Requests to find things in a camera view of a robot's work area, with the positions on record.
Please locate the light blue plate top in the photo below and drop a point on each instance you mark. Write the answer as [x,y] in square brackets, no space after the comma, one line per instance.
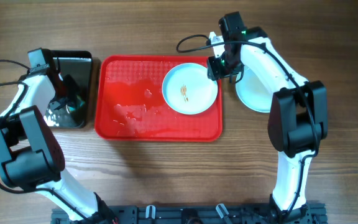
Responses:
[187,90]

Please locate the black rectangular water tray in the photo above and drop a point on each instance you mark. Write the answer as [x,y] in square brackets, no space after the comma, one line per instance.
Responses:
[76,77]

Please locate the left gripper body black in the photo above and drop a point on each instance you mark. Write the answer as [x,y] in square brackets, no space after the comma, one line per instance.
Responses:
[68,92]

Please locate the red plastic tray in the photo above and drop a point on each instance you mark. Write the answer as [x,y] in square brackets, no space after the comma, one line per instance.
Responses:
[130,103]

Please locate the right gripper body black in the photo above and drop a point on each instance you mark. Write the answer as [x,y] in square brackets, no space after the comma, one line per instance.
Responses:
[224,66]

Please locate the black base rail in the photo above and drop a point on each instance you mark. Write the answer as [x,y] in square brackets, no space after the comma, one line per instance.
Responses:
[248,213]

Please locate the light blue plate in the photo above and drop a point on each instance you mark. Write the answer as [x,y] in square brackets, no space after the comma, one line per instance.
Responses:
[251,92]
[187,90]

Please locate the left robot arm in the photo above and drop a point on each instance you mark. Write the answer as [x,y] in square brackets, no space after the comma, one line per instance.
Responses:
[31,159]

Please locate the green yellow sponge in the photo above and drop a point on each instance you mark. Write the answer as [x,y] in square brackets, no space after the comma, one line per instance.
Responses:
[75,104]

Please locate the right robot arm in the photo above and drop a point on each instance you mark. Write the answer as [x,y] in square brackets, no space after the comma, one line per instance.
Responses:
[297,108]

